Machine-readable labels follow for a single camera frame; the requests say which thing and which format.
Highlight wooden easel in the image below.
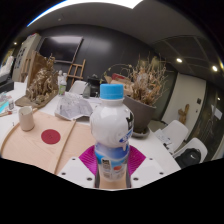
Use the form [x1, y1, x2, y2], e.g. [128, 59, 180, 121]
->
[20, 49, 36, 83]
[66, 58, 87, 88]

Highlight brown relief sculpture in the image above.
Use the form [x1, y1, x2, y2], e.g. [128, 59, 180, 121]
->
[14, 50, 60, 109]

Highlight grey round saucer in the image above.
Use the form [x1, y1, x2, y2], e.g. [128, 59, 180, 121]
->
[131, 126, 152, 139]

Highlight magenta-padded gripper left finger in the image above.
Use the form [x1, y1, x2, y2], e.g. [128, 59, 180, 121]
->
[57, 145, 98, 189]

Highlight light wooden drawing board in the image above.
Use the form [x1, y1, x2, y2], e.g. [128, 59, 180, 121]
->
[0, 109, 78, 175]
[54, 121, 101, 175]

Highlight grey pot with dried plant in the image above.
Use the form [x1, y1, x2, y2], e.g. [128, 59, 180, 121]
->
[123, 54, 171, 134]

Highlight cardboard box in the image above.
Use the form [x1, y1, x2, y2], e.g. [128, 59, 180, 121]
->
[104, 74, 134, 98]

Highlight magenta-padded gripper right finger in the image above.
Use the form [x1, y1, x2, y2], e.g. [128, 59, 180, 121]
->
[127, 145, 166, 189]

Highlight clear spray bottle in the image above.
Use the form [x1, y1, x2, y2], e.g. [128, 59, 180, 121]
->
[57, 69, 68, 97]

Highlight black backpack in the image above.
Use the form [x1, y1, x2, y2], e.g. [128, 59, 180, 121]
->
[175, 148, 203, 169]

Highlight wooden figure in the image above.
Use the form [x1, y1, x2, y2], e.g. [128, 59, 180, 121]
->
[178, 103, 190, 125]

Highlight black wall screen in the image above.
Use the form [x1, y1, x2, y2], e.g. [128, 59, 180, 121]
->
[38, 35, 84, 64]

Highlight white cabinet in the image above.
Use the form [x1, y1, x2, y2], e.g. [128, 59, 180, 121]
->
[11, 33, 42, 83]

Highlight ceiling spotlights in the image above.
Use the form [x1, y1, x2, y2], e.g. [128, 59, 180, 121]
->
[12, 40, 219, 73]

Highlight grey pitcher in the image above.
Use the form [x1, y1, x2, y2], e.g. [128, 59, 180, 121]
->
[82, 83, 92, 99]

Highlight long ceiling light strip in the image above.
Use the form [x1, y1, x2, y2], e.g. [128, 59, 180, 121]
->
[26, 0, 144, 28]

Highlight white bottle with blue cap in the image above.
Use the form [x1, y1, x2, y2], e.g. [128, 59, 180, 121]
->
[89, 83, 135, 183]

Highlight flat round red coaster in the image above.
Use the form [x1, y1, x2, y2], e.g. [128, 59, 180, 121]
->
[40, 128, 62, 145]

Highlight white cup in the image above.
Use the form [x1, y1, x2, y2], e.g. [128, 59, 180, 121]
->
[18, 105, 36, 132]

